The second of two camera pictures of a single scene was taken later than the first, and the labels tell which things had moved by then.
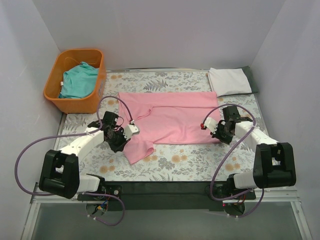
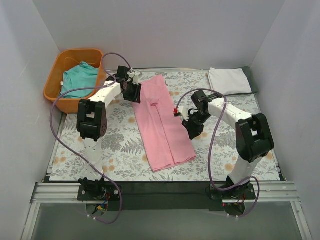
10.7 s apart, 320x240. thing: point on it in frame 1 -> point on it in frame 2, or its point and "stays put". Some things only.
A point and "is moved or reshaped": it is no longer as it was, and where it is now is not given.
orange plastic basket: [67, 59] stays put
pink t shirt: [165, 118] is moved or reshaped
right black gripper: [220, 135] -> [193, 126]
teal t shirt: [79, 81] stays put
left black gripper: [119, 145] -> [132, 92]
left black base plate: [115, 190] stays put
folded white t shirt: [228, 81] stays put
